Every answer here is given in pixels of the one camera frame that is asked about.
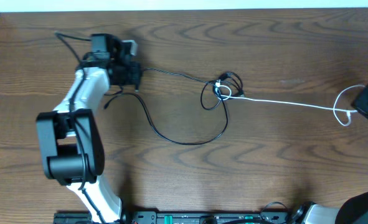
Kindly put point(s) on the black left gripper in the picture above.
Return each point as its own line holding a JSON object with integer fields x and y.
{"x": 139, "y": 73}

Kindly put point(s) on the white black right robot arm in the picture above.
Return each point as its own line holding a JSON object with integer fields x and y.
{"x": 354, "y": 210}

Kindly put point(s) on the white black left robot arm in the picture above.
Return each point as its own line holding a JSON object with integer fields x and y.
{"x": 70, "y": 145}

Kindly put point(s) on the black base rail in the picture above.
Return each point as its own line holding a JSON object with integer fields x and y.
{"x": 152, "y": 217}

